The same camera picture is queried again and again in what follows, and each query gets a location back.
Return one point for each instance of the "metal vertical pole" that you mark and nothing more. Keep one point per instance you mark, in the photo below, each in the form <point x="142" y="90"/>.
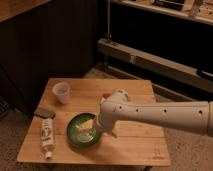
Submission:
<point x="108" y="20"/>

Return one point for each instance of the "green ceramic bowl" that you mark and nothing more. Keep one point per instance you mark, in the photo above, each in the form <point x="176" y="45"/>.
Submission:
<point x="80" y="132"/>

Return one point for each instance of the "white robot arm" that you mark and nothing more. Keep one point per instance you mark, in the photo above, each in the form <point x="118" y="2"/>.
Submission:
<point x="194" y="117"/>

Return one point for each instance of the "white tube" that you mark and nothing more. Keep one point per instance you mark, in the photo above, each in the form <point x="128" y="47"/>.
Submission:
<point x="47" y="138"/>

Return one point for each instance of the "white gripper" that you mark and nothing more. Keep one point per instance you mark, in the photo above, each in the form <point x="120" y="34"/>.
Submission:
<point x="100" y="124"/>

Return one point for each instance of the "wooden shelf with items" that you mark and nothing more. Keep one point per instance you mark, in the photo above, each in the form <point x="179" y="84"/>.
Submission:
<point x="195" y="10"/>

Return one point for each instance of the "wooden bench beam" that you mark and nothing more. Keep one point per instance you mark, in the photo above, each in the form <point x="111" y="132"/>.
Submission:
<point x="161" y="66"/>

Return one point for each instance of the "red and white packet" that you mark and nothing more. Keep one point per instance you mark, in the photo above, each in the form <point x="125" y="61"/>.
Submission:
<point x="104" y="97"/>

